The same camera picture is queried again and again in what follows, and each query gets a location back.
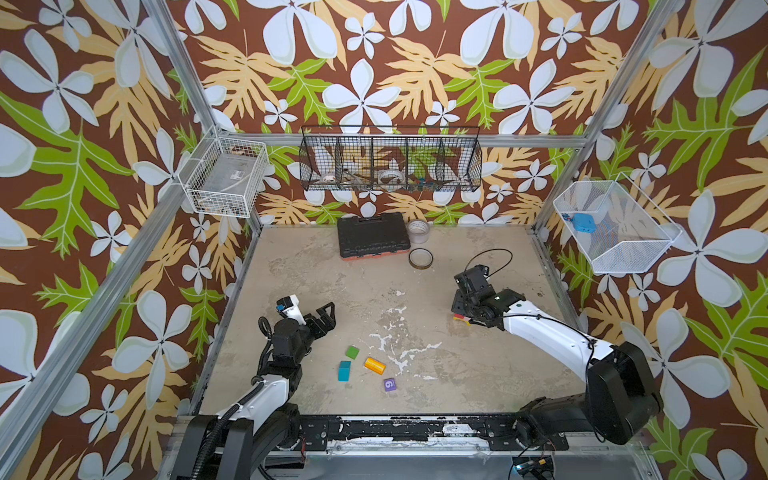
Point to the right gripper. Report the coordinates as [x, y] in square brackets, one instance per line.
[471, 294]

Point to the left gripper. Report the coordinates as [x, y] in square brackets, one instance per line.
[328, 322]

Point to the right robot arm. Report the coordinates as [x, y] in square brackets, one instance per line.
[620, 395]

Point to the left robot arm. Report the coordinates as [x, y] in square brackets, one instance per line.
[235, 442]

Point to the green cube block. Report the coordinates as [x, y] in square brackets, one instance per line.
[352, 352]

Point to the teal wood block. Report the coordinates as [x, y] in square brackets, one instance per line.
[344, 371]

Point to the orange cylinder block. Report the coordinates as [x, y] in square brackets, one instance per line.
[374, 366]

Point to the brown tape roll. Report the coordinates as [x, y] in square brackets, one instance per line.
[420, 258]

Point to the black tool case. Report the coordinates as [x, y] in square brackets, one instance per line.
[382, 234]

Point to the blue object in basket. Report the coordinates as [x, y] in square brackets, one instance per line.
[583, 223]

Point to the white tape roll in basket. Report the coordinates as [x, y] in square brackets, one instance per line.
[391, 179]

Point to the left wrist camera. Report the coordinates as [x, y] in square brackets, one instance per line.
[288, 308]

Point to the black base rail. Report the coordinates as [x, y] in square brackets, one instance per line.
[496, 431]

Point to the black wire basket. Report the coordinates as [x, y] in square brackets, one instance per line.
[432, 158]

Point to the white wire basket right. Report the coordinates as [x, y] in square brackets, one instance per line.
[633, 232]

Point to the white wire basket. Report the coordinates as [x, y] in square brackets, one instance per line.
[223, 175]
[633, 232]

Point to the white wire basket left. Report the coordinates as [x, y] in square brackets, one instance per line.
[223, 175]

